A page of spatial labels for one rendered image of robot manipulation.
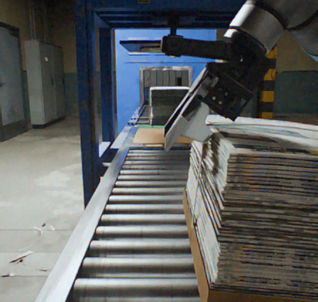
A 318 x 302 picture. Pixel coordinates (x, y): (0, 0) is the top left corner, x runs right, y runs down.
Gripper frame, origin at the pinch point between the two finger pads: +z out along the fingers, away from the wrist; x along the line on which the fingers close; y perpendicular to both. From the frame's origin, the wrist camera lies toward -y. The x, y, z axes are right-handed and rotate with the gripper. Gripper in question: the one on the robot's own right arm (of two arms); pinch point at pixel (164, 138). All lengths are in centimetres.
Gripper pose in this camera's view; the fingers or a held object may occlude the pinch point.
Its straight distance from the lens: 52.8
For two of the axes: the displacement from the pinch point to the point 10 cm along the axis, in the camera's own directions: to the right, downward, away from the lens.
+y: 8.3, 5.5, 1.0
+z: -5.6, 8.1, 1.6
